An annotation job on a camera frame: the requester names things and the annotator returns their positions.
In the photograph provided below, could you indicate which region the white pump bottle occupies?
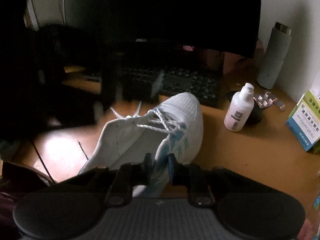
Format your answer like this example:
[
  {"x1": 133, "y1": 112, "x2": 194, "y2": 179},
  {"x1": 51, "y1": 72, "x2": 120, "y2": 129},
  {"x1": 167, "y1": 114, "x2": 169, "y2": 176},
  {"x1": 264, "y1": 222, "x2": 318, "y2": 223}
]
[{"x1": 224, "y1": 82, "x2": 255, "y2": 132}]

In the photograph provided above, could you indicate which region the black computer monitor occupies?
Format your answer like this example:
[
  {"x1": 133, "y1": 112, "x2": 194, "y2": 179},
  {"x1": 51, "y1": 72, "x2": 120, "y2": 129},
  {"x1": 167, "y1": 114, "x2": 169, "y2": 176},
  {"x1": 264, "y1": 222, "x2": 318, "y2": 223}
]
[{"x1": 62, "y1": 0, "x2": 262, "y2": 58}]

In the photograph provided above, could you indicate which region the person's maroon clothing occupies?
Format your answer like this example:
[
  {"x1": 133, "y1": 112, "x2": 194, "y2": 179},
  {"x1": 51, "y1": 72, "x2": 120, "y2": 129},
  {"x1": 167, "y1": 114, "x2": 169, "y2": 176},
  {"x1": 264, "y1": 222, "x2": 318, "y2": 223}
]
[{"x1": 0, "y1": 192, "x2": 20, "y2": 240}]

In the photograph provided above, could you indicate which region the pink box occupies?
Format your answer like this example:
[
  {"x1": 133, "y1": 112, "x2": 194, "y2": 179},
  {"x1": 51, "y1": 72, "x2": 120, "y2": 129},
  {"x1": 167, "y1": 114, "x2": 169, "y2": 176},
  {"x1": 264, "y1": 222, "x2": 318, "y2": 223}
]
[{"x1": 182, "y1": 40, "x2": 265, "y2": 75}]

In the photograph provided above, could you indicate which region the small silver pill blister pack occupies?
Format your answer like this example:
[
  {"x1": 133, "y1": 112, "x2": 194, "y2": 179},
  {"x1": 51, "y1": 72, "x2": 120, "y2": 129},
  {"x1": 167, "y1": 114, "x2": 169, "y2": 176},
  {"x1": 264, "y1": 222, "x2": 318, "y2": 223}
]
[{"x1": 265, "y1": 91, "x2": 286, "y2": 111}]

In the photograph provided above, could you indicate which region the white mesh sneaker shoe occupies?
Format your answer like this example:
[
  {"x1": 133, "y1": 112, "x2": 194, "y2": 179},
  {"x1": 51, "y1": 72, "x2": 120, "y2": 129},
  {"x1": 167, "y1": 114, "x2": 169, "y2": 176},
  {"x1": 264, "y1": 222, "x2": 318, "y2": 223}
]
[{"x1": 77, "y1": 92, "x2": 204, "y2": 198}]

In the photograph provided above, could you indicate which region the thin black cable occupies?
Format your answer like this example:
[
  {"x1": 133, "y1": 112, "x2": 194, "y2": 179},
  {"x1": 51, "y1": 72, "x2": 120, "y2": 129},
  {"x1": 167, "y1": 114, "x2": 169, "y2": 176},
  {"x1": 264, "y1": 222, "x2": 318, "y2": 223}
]
[{"x1": 31, "y1": 140, "x2": 55, "y2": 183}]

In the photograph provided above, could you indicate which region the white shoelace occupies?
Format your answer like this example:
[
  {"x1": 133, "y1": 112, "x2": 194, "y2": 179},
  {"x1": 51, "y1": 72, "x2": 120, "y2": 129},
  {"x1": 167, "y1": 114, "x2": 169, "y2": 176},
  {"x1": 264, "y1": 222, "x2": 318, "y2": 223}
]
[{"x1": 110, "y1": 100, "x2": 187, "y2": 137}]

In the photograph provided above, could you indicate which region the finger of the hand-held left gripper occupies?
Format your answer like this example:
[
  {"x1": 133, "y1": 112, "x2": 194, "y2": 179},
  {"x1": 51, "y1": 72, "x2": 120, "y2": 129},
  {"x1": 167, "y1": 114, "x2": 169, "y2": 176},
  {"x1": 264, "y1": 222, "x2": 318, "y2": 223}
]
[
  {"x1": 100, "y1": 63, "x2": 165, "y2": 110},
  {"x1": 50, "y1": 84, "x2": 104, "y2": 127}
]

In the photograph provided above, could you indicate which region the black keyboard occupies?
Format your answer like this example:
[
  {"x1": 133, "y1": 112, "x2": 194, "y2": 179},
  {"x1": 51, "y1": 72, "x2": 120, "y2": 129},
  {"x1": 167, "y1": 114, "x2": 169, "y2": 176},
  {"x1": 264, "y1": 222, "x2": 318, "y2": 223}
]
[{"x1": 81, "y1": 64, "x2": 223, "y2": 109}]

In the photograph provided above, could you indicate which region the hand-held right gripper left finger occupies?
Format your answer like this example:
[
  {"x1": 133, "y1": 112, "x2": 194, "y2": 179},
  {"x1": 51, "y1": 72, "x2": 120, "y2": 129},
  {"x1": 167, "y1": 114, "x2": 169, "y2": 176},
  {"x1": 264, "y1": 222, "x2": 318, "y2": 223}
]
[{"x1": 57, "y1": 153, "x2": 153, "y2": 207}]

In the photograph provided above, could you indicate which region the grey thermos bottle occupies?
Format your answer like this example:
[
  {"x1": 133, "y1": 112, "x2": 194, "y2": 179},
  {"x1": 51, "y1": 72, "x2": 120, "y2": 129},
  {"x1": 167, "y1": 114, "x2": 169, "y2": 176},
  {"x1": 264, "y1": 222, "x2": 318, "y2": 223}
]
[{"x1": 257, "y1": 22, "x2": 292, "y2": 90}]

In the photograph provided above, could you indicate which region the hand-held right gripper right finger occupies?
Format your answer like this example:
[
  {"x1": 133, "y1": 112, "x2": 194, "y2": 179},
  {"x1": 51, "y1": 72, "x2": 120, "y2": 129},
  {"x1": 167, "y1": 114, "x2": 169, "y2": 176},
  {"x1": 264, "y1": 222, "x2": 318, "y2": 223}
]
[{"x1": 167, "y1": 153, "x2": 255, "y2": 207}]

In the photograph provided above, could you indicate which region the black computer mouse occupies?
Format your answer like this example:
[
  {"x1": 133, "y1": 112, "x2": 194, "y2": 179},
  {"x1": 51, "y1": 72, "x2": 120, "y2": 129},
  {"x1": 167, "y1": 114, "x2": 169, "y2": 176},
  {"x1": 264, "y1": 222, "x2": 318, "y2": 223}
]
[{"x1": 225, "y1": 90, "x2": 263, "y2": 125}]

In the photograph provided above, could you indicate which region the green blue medicine box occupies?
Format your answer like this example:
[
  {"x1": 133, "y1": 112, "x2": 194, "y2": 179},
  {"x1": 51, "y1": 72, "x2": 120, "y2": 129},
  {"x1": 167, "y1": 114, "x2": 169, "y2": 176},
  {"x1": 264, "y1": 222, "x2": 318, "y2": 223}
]
[{"x1": 286, "y1": 89, "x2": 320, "y2": 154}]

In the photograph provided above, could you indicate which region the large silver pill blister pack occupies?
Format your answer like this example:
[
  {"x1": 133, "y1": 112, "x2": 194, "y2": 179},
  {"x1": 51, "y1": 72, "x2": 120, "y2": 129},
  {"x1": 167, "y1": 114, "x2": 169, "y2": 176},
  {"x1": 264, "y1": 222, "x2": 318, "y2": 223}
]
[{"x1": 252, "y1": 94, "x2": 275, "y2": 108}]

